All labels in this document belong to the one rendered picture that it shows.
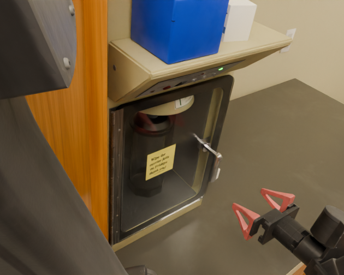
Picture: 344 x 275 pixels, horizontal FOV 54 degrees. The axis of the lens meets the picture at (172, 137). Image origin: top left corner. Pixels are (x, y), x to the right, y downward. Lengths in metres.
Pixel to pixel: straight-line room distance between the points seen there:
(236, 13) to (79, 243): 0.47
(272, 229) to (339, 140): 0.87
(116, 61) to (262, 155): 0.88
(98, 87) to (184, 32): 0.14
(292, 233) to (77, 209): 0.61
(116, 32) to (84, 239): 0.40
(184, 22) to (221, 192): 0.73
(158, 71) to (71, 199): 0.32
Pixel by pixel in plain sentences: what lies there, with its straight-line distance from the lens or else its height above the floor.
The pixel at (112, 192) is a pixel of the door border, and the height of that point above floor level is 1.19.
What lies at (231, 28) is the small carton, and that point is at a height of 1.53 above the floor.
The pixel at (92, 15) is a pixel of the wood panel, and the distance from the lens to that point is 0.41.
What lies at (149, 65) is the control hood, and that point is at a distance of 0.48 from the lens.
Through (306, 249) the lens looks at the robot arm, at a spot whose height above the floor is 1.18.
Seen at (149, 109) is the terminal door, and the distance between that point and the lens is 0.64.
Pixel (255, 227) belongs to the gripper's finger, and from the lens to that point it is 0.74.
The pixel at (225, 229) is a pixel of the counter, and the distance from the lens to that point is 1.02.
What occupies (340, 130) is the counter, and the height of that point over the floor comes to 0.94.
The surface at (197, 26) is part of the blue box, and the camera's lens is 0.49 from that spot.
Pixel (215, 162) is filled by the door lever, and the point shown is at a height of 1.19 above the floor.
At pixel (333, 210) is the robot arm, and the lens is 0.73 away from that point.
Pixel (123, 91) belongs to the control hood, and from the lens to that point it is 0.54.
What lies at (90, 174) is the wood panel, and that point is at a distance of 0.54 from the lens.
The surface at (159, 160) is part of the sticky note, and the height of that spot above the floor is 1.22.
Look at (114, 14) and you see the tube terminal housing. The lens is 0.54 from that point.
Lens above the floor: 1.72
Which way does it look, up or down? 37 degrees down
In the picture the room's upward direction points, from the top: 8 degrees clockwise
